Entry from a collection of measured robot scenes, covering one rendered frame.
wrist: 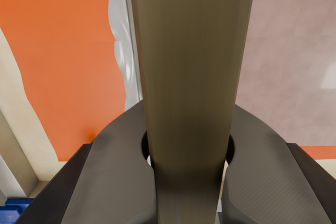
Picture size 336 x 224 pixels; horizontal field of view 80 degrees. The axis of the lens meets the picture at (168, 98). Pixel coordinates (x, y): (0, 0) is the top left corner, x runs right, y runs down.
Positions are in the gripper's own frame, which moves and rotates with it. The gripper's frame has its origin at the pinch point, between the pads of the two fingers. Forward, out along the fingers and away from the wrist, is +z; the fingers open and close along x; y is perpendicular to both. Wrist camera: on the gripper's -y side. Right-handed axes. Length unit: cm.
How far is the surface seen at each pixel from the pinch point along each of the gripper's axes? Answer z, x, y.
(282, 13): 13.7, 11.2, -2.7
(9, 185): 10.2, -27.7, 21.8
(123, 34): 13.3, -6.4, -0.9
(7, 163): 10.4, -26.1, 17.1
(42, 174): 13.7, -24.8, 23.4
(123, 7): 12.8, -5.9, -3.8
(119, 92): 13.7, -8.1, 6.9
